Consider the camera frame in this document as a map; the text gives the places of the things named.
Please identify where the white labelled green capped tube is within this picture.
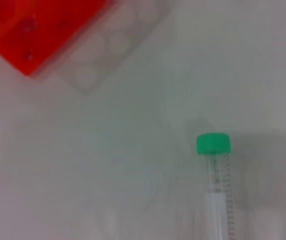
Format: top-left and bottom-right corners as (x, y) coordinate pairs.
(196, 133), (237, 240)

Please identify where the orange plastic test tube rack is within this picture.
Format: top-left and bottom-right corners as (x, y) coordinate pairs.
(0, 0), (119, 77)

